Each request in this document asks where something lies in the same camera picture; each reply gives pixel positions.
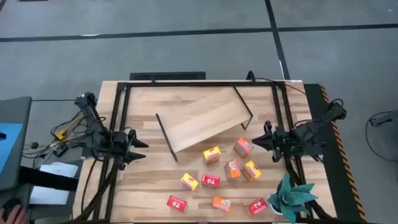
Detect thin black cable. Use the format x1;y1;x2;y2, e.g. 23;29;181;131
246;70;308;96

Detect teal fake plant white pot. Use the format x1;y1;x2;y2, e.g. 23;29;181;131
267;172;320;224

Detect wooden shelf with black legs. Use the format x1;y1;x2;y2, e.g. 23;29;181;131
155;86;254;162

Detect black metal table frame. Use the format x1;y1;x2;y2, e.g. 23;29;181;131
73;80;338;224

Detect person's hand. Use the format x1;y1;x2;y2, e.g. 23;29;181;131
0;204;29;224

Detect black cable bundle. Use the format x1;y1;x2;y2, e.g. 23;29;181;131
80;157;121;222

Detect red Froot Loops cereal box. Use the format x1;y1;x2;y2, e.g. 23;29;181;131
166;195;188;213
201;173;221;189
248;198;269;216

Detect black flat bar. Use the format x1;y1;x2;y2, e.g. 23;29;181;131
18;166;79;192

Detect black mat with hazard stripe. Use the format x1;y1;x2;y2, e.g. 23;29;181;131
303;82;368;223

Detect black floor cable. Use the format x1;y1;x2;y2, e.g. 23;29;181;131
364;113;398;163

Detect grey cart with blue panel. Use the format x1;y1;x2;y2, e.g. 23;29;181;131
0;96;33;191

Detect black floor grille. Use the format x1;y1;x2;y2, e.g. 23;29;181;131
129;71;206;81

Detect yellow Corn Pops cereal box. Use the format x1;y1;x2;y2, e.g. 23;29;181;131
202;146;222;165
241;160;263;182
180;172;200;192

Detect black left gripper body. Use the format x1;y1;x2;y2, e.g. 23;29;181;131
108;130;131;166

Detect orange Mini Wheats cereal box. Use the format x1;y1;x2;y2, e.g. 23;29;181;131
211;195;233;213
233;136;254;158
223;159;242;181

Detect grey floor stand leg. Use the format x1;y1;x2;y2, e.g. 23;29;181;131
369;109;398;128

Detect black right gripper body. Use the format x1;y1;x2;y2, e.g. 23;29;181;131
272;126;295;156

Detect black computer mouse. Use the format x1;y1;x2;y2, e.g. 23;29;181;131
1;197;22;215

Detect white paper sheets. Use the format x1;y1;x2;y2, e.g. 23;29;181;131
29;161;79;206

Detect yellow cable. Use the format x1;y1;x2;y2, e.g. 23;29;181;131
54;114;85;141

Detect small black device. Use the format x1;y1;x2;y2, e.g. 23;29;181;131
52;144;70;157

